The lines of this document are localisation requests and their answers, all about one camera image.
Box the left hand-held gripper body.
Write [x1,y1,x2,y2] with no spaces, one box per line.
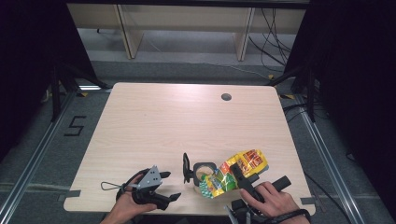
[131,165,166,211]

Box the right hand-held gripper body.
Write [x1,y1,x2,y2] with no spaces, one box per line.
[224,199,265,224]

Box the yellow green seasoning bag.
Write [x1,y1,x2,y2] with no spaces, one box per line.
[198,148,269,200]

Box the glass jar with black lid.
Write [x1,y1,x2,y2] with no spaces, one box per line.
[182,152,219,194]

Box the person's right hand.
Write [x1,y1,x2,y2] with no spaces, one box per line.
[238,181,301,219]

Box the person's left hand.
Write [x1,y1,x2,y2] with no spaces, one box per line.
[110,174,158,218]

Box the beige seasoning powder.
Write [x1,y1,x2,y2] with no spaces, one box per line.
[198,165,213,177]

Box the black metal stand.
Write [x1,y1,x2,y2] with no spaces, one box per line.
[267,64,317,122]
[50,60,111,122]

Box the black curtain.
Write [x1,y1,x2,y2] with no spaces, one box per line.
[0,0,96,160]
[284,0,396,218]

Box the wooden shelf unit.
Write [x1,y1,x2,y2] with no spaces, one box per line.
[65,3,307,62]

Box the thin wire loop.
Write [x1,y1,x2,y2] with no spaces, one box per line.
[100,181,125,191]

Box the black wrist strap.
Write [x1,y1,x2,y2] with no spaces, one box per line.
[269,208,312,224]

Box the black floor cable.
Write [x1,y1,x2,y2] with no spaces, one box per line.
[304,172,354,224]

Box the aluminium floor rail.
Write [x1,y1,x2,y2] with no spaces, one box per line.
[0,91,78,224]
[293,94,363,224]

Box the white floor cable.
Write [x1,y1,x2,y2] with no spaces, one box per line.
[186,60,269,79]

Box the black cable bundle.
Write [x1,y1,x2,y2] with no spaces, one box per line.
[247,7,293,74]

